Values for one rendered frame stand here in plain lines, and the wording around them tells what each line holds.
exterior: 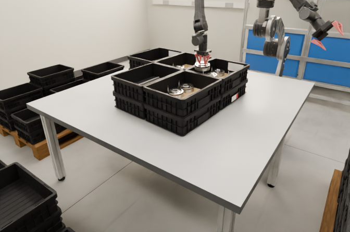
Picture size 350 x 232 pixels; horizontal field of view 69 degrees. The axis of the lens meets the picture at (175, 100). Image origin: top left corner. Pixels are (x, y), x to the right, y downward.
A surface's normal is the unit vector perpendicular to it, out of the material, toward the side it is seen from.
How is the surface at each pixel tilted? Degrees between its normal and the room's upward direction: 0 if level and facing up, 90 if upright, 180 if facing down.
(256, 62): 90
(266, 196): 0
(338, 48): 90
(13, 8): 90
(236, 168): 0
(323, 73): 90
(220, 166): 0
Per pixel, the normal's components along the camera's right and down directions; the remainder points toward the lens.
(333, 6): -0.58, 0.34
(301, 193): 0.00, -0.91
